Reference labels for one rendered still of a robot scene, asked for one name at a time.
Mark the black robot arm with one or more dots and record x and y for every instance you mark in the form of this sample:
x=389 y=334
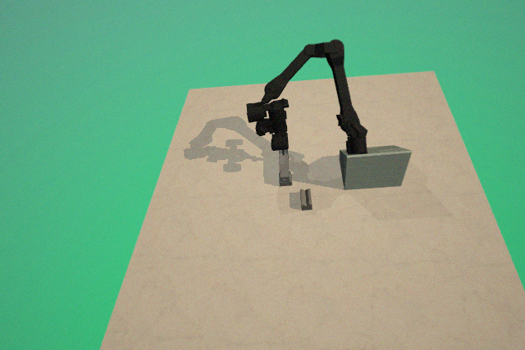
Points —
x=334 y=51

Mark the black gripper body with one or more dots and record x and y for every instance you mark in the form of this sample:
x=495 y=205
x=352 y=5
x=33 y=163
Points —
x=280 y=142

